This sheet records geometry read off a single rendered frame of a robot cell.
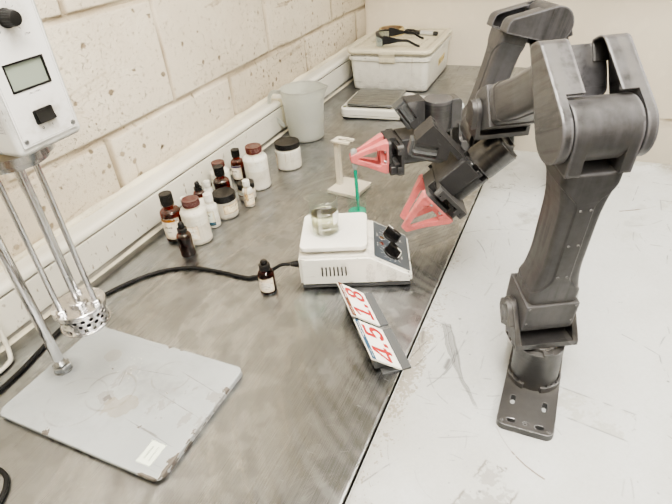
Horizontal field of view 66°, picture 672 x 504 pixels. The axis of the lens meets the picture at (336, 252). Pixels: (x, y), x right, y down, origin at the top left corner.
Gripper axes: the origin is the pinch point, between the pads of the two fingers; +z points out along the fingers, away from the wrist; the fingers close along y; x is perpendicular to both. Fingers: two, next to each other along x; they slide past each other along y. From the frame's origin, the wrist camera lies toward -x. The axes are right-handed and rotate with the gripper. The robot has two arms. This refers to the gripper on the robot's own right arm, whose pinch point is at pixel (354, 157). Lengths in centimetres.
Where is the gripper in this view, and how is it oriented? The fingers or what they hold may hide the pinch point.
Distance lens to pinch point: 107.4
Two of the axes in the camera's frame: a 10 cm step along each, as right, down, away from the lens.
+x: 0.9, 8.2, 5.6
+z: -9.8, 1.6, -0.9
